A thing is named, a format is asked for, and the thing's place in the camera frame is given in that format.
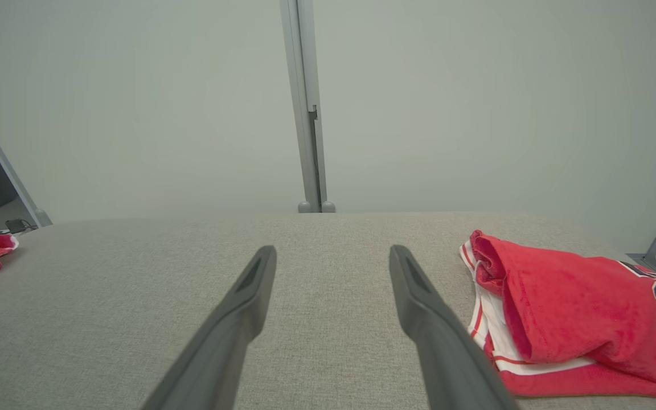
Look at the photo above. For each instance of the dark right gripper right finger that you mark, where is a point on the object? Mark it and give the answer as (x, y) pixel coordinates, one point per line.
(442, 353)

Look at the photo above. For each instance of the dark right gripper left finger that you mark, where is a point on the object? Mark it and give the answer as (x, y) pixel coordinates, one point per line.
(225, 341)

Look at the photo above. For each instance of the red jersey with white sleeves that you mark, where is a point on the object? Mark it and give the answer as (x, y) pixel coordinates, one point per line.
(578, 313)

